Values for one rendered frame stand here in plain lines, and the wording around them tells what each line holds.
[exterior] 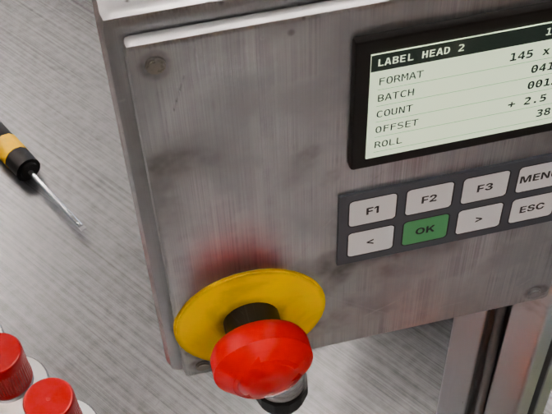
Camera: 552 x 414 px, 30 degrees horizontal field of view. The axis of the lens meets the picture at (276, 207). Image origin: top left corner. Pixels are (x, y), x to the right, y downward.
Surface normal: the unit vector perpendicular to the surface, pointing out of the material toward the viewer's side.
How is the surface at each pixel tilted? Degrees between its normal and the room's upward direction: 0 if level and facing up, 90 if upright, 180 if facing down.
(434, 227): 90
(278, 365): 77
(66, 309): 0
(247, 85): 90
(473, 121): 90
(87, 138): 0
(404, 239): 90
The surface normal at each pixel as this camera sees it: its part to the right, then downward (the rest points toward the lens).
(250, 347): 0.00, 0.15
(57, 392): -0.06, -0.62
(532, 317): -0.66, 0.58
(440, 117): 0.23, 0.74
